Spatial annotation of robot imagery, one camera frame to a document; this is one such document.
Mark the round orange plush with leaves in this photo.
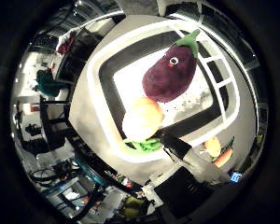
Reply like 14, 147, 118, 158
121, 95, 164, 154

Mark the purple eggplant plush toy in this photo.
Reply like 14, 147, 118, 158
141, 29, 202, 104

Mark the open black laptop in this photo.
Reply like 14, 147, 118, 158
229, 170, 244, 184

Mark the orange carrot plush toy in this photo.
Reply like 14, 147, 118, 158
203, 136, 222, 159
212, 136, 236, 169

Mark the teal cloth bundle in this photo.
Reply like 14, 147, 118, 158
34, 68, 70, 98

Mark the white plastic container bin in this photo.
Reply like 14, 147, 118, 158
86, 19, 242, 163

